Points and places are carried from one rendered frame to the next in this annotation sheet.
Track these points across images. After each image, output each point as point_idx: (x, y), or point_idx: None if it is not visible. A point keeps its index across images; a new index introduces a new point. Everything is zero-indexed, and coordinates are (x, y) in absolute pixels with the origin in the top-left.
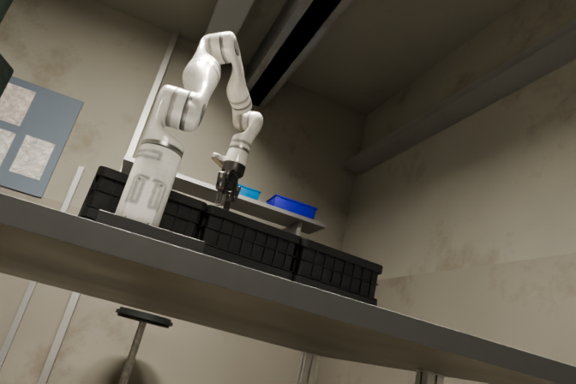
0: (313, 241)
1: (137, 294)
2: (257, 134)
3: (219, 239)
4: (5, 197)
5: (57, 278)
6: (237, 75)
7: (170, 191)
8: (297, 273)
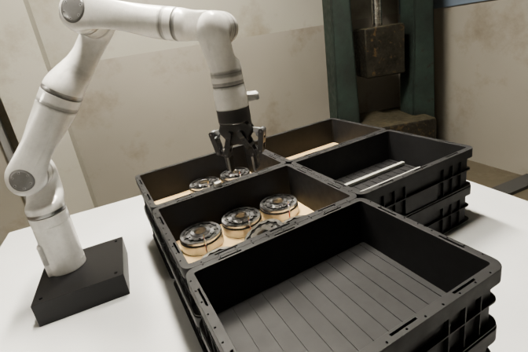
0: (188, 282)
1: None
2: (223, 45)
3: (166, 247)
4: None
5: None
6: (112, 29)
7: (49, 247)
8: (199, 322)
